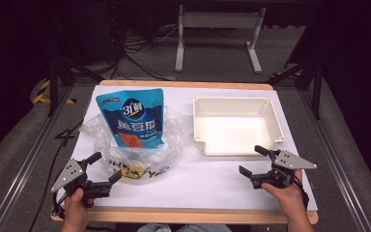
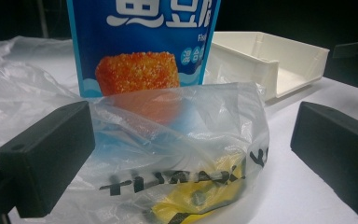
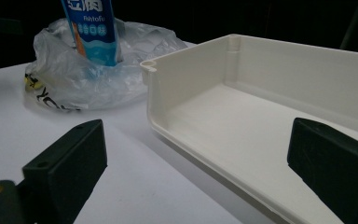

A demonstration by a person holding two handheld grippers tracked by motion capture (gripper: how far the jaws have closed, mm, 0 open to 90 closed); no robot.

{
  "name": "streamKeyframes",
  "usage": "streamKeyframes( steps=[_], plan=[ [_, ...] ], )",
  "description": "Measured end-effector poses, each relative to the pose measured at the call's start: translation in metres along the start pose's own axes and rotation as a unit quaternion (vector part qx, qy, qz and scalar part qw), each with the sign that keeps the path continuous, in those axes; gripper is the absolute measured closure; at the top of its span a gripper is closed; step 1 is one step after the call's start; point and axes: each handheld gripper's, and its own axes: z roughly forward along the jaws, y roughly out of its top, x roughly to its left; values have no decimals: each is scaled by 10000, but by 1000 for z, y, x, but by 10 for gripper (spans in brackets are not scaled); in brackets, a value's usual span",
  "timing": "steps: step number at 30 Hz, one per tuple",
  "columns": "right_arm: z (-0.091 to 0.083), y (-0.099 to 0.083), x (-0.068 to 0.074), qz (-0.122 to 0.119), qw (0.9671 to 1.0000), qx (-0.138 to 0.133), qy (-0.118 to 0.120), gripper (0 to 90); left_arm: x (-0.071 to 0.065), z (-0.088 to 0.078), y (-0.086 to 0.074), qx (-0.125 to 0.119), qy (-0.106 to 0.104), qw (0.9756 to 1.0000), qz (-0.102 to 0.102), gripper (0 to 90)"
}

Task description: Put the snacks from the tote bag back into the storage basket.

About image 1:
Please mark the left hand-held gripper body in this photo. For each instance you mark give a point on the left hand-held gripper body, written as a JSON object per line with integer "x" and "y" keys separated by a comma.
{"x": 69, "y": 175}

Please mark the white metal stand frame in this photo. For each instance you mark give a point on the white metal stand frame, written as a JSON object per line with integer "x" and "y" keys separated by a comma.
{"x": 219, "y": 19}

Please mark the white table sheet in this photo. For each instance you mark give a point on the white table sheet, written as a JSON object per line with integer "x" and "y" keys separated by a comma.
{"x": 206, "y": 183}

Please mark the yellow black hazard tape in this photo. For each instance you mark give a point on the yellow black hazard tape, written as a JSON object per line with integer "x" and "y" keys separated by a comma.
{"x": 42, "y": 89}

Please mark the black tripod stand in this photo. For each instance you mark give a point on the black tripod stand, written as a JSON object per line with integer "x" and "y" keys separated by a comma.
{"x": 317, "y": 93}
{"x": 53, "y": 90}

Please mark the person's right hand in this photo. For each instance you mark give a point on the person's right hand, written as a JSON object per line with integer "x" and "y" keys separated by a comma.
{"x": 286, "y": 196}

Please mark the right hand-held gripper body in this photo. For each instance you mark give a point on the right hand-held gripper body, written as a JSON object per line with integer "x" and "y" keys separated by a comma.
{"x": 281, "y": 170}

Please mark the clear plastic bag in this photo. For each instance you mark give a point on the clear plastic bag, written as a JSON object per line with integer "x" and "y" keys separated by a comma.
{"x": 174, "y": 132}

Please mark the blue snack pouch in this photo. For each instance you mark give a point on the blue snack pouch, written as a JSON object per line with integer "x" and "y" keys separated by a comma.
{"x": 138, "y": 116}

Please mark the person's left hand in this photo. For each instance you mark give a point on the person's left hand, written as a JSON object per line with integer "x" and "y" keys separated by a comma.
{"x": 76, "y": 206}

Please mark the aluminium floor rail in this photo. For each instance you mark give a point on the aluminium floor rail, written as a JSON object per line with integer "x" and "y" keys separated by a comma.
{"x": 335, "y": 167}
{"x": 29, "y": 158}

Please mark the white plastic bin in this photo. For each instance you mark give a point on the white plastic bin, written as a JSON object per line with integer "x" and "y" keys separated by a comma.
{"x": 235, "y": 129}

